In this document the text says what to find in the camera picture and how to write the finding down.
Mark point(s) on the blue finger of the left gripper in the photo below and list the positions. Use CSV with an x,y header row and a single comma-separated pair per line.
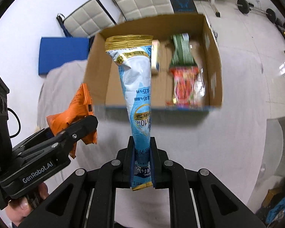
x,y
39,141
70,136

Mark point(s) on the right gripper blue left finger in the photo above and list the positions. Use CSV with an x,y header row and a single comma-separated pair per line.
x,y
129,163

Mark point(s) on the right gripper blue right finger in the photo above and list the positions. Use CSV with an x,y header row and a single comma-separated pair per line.
x,y
159,175

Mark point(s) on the orange snack packet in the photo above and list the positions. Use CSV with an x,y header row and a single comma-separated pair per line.
x,y
80,107

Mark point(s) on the long blue white snack packet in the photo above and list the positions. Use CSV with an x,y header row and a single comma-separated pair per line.
x,y
132,55

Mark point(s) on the person's left hand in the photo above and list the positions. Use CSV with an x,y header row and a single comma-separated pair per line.
x,y
18,209

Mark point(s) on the grey table cloth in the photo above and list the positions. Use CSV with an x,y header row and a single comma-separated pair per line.
x,y
228,141

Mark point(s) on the blue foam mat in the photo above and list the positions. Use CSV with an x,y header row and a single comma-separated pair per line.
x,y
54,52

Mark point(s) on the red snack bag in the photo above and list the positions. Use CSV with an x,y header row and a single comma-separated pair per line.
x,y
188,87

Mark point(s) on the brown cardboard box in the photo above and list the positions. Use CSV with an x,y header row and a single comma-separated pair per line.
x,y
102,75

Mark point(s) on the left white quilted chair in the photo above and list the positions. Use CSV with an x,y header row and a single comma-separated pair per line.
x,y
86,21

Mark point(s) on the yellow tissue pack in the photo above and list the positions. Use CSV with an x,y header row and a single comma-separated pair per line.
x,y
155,57

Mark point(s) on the green snack bag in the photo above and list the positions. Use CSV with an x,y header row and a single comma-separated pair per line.
x,y
182,55

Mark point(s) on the grey plastic chair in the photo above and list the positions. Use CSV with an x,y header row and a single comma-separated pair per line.
x,y
275,147

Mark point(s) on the blue plastic bag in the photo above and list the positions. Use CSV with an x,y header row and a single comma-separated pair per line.
x,y
278,210

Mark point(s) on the black blue bench pad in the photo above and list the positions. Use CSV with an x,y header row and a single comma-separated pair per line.
x,y
183,6

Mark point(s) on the short barbell on floor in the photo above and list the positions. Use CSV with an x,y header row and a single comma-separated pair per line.
x,y
245,7

